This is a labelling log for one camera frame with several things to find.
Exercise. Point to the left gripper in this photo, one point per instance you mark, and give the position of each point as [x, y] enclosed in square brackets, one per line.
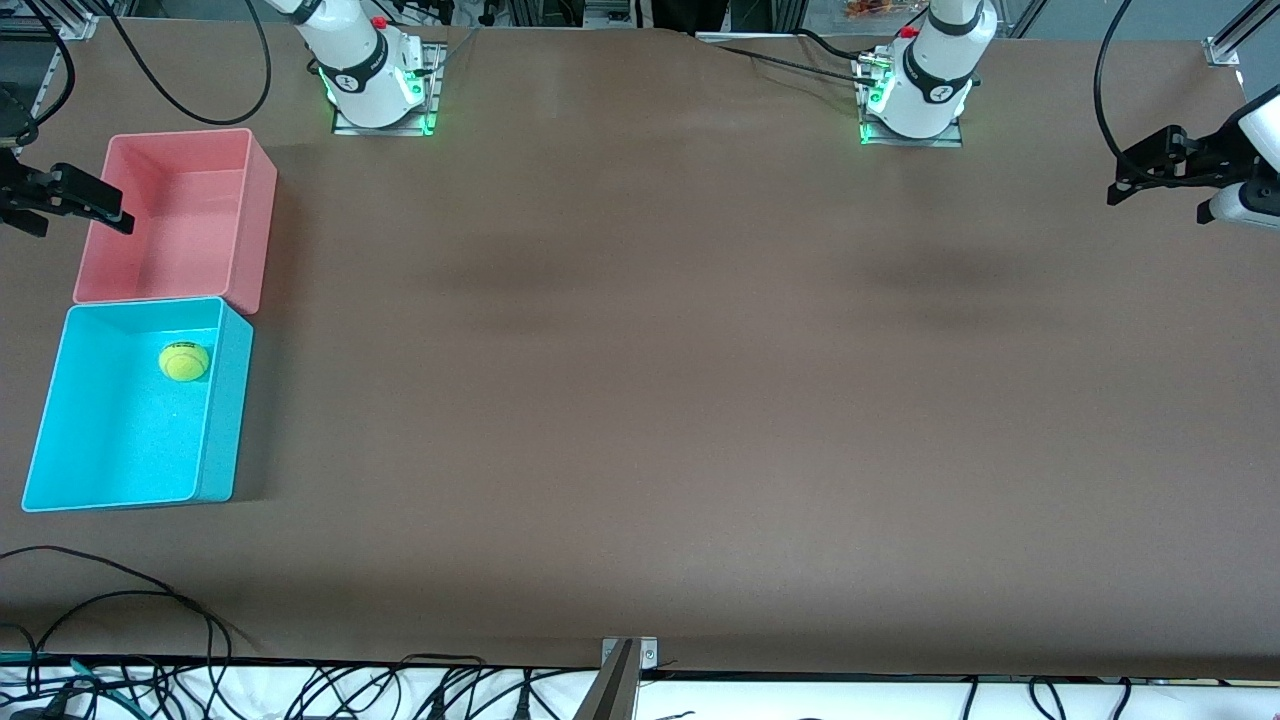
[1203, 160]

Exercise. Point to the yellow-green tennis ball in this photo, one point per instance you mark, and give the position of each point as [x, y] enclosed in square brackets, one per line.
[184, 361]

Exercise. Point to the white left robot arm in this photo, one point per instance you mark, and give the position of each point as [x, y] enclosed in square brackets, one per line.
[935, 80]

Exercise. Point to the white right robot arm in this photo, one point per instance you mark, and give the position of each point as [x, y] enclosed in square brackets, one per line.
[365, 70]

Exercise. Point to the pink plastic bin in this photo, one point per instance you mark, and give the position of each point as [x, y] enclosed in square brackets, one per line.
[185, 230]

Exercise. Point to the blue plastic bin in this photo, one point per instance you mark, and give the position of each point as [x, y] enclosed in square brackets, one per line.
[130, 430]

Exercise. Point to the orange packet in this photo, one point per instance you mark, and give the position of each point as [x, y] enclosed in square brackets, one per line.
[870, 8]

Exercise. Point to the aluminium frame profile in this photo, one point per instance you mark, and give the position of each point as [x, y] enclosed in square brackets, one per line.
[1235, 40]
[60, 22]

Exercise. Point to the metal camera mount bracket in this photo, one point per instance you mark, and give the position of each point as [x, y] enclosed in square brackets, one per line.
[612, 690]

